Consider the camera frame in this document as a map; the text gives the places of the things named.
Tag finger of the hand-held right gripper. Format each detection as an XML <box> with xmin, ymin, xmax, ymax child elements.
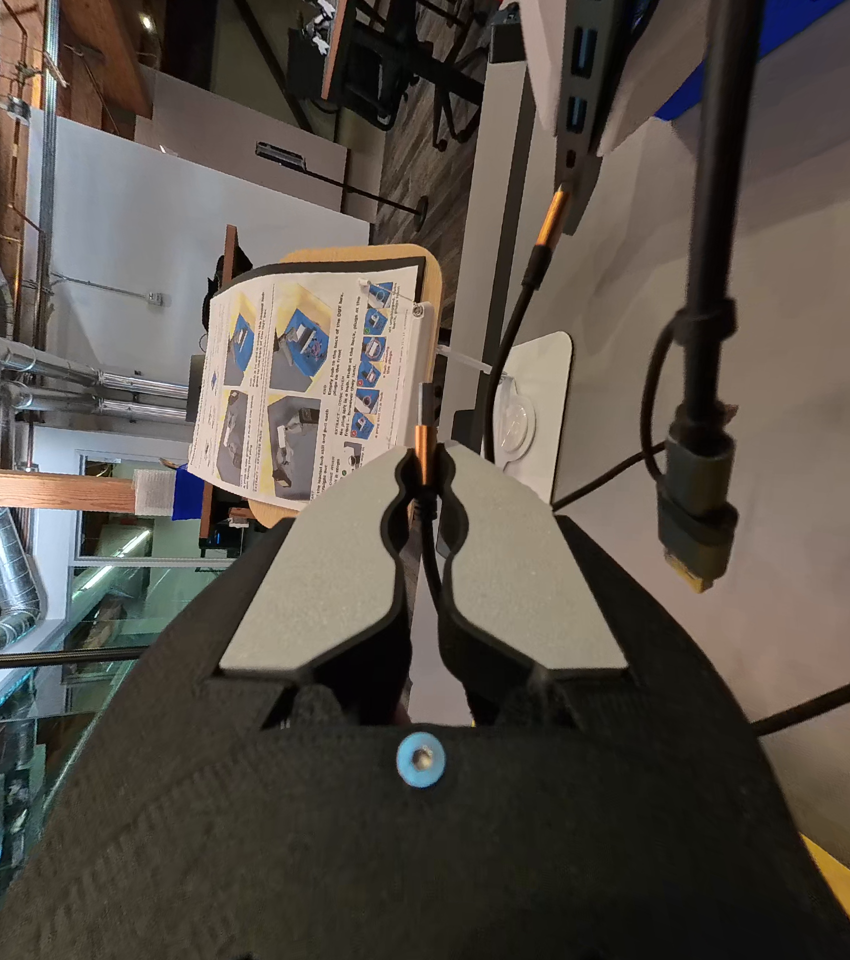
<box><xmin>596</xmin><ymin>0</ymin><xmax>713</xmax><ymax>157</ymax></box>
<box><xmin>518</xmin><ymin>0</ymin><xmax>576</xmax><ymax>139</ymax></box>

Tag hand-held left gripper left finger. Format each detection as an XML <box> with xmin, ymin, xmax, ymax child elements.
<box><xmin>216</xmin><ymin>447</ymin><xmax>413</xmax><ymax>726</ymax></box>

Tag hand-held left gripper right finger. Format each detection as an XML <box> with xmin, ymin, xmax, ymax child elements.
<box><xmin>436</xmin><ymin>442</ymin><xmax>632</xmax><ymax>726</ymax></box>

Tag grey usb hub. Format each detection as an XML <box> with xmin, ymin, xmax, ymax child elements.
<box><xmin>554</xmin><ymin>0</ymin><xmax>659</xmax><ymax>235</ymax></box>

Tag black braided cable gold plug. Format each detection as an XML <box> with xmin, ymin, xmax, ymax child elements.
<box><xmin>638</xmin><ymin>0</ymin><xmax>765</xmax><ymax>595</ymax></box>

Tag black cable with orange plugs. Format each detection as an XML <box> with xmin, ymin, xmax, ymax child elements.
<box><xmin>410</xmin><ymin>183</ymin><xmax>572</xmax><ymax>601</ymax></box>

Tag black office chair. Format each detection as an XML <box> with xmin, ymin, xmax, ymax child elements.
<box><xmin>365</xmin><ymin>0</ymin><xmax>486</xmax><ymax>151</ymax></box>

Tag small blue panel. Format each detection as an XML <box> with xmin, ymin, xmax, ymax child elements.
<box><xmin>170</xmin><ymin>472</ymin><xmax>205</xmax><ymax>522</ymax></box>

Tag blue plastic bin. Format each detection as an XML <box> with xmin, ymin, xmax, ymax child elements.
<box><xmin>650</xmin><ymin>0</ymin><xmax>850</xmax><ymax>121</ymax></box>

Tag white foam block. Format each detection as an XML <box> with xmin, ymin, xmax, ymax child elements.
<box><xmin>132</xmin><ymin>468</ymin><xmax>180</xmax><ymax>517</ymax></box>

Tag printed instruction sheet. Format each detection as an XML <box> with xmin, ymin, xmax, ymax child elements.
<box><xmin>186</xmin><ymin>262</ymin><xmax>426</xmax><ymax>502</ymax></box>

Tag wooden ceiling beam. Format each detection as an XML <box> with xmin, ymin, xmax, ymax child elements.
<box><xmin>0</xmin><ymin>465</ymin><xmax>137</xmax><ymax>515</ymax></box>

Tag grey electrical box conduit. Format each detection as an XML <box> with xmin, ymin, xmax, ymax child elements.
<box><xmin>50</xmin><ymin>273</ymin><xmax>171</xmax><ymax>309</ymax></box>

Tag wooden edged desk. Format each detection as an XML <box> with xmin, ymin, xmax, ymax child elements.
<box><xmin>198</xmin><ymin>223</ymin><xmax>255</xmax><ymax>556</ymax></box>

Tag thin black cable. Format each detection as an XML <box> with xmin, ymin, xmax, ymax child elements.
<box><xmin>551</xmin><ymin>441</ymin><xmax>672</xmax><ymax>510</ymax></box>

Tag clear suction cup mount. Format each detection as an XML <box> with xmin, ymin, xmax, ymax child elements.
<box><xmin>491</xmin><ymin>371</ymin><xmax>539</xmax><ymax>460</ymax></box>

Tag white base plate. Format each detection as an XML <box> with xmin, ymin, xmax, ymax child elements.
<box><xmin>486</xmin><ymin>331</ymin><xmax>575</xmax><ymax>500</ymax></box>

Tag grey wall pipes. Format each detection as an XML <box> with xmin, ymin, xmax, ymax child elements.
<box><xmin>0</xmin><ymin>333</ymin><xmax>194</xmax><ymax>429</ymax></box>

